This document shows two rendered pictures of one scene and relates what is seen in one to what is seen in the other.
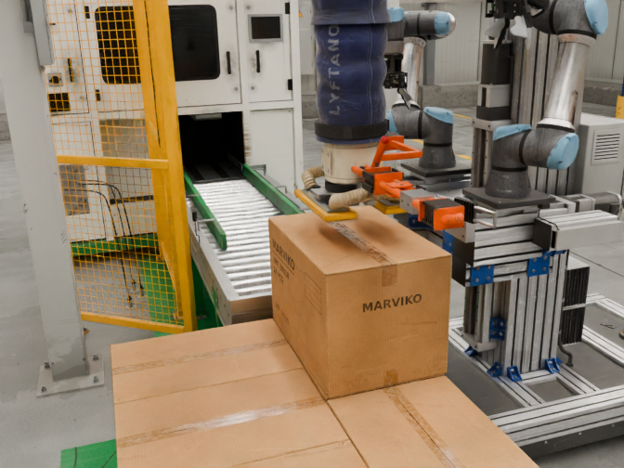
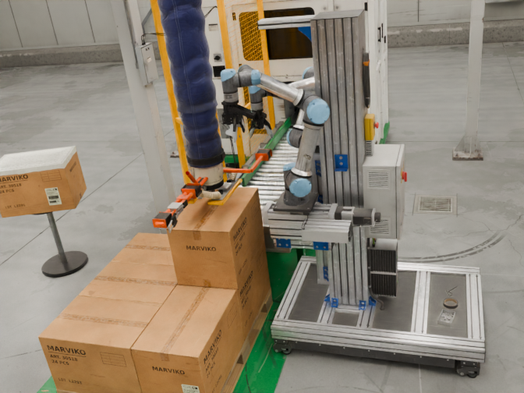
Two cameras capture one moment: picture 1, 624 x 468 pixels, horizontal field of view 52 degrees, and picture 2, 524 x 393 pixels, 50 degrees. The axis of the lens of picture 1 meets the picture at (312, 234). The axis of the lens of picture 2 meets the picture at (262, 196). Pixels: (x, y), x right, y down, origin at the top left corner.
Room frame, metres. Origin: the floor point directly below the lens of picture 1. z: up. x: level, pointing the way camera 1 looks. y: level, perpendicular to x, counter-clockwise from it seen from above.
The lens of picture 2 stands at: (-0.32, -2.30, 2.46)
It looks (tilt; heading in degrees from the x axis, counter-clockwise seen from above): 25 degrees down; 38
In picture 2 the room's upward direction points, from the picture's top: 7 degrees counter-clockwise
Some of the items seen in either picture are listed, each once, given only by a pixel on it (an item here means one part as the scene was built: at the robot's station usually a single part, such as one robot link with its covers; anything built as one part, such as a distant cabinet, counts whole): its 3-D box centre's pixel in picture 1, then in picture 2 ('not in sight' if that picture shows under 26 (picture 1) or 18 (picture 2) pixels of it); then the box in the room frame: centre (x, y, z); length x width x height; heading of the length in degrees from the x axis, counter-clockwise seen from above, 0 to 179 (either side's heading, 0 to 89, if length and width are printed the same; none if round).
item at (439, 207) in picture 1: (440, 214); (162, 219); (1.41, -0.30, 1.18); 0.08 x 0.07 x 0.05; 17
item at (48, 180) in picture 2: not in sight; (39, 181); (1.98, 1.77, 0.82); 0.60 x 0.40 x 0.40; 128
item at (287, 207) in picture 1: (278, 193); not in sight; (3.89, 0.20, 0.60); 1.60 x 0.10 x 0.09; 18
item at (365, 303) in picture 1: (351, 290); (219, 234); (1.99, -0.13, 0.74); 0.60 x 0.40 x 0.40; 19
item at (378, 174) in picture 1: (383, 180); (191, 190); (1.75, -0.20, 1.18); 0.10 x 0.08 x 0.06; 107
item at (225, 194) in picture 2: (379, 192); (224, 189); (2.01, -0.22, 1.08); 0.34 x 0.10 x 0.05; 17
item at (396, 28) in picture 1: (393, 24); (256, 93); (2.33, -0.30, 1.59); 0.09 x 0.08 x 0.11; 162
